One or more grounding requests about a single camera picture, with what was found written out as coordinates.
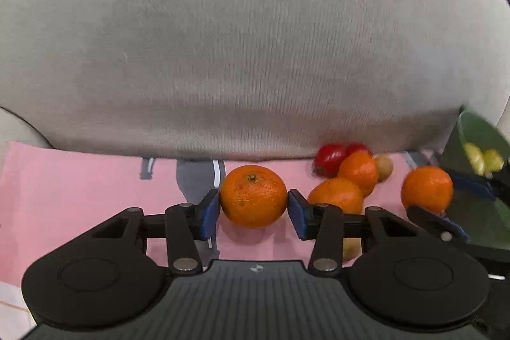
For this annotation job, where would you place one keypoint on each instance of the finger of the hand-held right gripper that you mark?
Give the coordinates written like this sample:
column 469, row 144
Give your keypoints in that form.
column 434, row 222
column 472, row 184

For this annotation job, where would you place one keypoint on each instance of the orange mandarin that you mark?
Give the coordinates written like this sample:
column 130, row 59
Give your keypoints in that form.
column 254, row 196
column 427, row 188
column 358, row 170
column 336, row 194

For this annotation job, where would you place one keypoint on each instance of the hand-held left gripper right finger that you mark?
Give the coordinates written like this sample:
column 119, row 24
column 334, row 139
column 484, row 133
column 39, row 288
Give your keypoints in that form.
column 299, row 214

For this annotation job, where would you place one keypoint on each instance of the brown kiwi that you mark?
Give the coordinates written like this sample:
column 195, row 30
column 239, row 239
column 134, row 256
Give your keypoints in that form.
column 384, row 167

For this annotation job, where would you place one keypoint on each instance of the white checked cloth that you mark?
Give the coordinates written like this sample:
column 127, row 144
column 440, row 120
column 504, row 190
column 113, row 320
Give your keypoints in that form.
column 12, row 304

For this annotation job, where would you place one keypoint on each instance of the red tomato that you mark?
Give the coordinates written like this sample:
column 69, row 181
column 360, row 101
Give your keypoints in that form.
column 357, row 149
column 328, row 158

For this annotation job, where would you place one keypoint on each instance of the yellowish fruit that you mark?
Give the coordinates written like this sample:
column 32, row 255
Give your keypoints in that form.
column 350, row 249

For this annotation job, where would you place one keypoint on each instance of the pink printed blanket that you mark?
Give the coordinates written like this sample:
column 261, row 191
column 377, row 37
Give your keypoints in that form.
column 79, row 184

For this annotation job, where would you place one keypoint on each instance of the green bowl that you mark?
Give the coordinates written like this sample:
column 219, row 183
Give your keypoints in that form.
column 482, row 214

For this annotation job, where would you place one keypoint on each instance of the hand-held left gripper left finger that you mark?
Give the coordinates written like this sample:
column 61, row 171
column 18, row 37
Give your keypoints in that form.
column 209, row 214

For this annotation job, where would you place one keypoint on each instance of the yellow lemon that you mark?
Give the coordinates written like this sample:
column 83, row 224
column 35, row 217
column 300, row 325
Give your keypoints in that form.
column 474, row 157
column 494, row 160

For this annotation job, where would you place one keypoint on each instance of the grey fabric sofa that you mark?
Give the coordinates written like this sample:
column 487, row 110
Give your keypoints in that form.
column 239, row 45

